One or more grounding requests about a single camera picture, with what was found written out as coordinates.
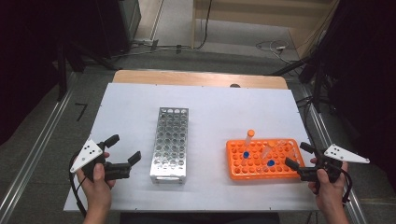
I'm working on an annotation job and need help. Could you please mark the white board sheet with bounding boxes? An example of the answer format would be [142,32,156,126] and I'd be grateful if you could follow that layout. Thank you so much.
[63,82,335,213]

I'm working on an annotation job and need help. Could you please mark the person's right hand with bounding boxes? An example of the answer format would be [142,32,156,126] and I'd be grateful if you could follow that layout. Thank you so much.
[307,157,349,210]

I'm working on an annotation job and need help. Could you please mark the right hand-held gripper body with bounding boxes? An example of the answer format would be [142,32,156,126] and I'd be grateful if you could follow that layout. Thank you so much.
[298,143,371,188]

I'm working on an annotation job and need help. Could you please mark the orange test tube rack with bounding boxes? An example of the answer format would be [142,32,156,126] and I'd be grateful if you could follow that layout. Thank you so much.
[225,138,306,182]

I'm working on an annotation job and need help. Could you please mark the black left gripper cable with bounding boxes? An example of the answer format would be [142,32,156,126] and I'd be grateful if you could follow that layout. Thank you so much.
[68,151,88,217]

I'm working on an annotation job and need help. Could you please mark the person's left hand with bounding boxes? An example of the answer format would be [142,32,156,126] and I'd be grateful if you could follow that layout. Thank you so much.
[76,151,117,207]

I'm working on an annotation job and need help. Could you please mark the wooden table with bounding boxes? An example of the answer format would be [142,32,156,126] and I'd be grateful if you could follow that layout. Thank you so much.
[111,69,289,91]

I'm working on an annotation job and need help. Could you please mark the metal floor rail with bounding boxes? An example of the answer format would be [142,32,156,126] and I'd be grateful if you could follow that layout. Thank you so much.
[300,87,370,224]
[0,73,78,220]

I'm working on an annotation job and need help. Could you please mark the black floor cables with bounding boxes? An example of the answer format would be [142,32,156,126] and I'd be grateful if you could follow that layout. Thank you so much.
[295,95,316,141]

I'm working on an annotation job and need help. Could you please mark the metal test tube rack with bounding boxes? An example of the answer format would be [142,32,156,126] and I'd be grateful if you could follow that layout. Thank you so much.
[149,106,190,185]

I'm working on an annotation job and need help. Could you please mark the grey power strip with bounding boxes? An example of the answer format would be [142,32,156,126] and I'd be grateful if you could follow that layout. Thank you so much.
[130,37,160,51]

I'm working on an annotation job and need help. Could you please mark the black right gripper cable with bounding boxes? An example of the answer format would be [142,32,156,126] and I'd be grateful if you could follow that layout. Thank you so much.
[341,169,354,205]

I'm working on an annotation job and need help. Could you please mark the dark grey cabinet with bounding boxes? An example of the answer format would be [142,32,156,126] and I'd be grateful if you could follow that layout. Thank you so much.
[92,0,143,60]

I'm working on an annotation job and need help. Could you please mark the black hanging cable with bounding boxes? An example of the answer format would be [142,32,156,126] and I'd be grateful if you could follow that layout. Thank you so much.
[192,0,214,50]

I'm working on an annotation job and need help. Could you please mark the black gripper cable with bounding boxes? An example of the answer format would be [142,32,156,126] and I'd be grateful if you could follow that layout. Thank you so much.
[341,169,354,205]
[68,151,88,217]

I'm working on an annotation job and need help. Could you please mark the black metal stand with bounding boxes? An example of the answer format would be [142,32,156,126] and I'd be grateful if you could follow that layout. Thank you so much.
[270,52,331,114]
[55,40,120,102]

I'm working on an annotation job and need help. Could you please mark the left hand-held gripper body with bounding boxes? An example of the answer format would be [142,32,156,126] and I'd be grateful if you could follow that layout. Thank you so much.
[69,137,132,183]

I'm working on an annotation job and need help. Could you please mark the light wooden furniture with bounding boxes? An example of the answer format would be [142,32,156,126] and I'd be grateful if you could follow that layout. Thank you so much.
[191,0,340,60]

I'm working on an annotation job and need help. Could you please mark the white floor cable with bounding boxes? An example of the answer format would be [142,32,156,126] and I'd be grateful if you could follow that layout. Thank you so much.
[255,39,300,64]

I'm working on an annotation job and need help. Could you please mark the black curtain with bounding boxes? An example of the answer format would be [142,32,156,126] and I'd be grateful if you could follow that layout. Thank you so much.
[311,0,396,188]
[0,0,104,146]

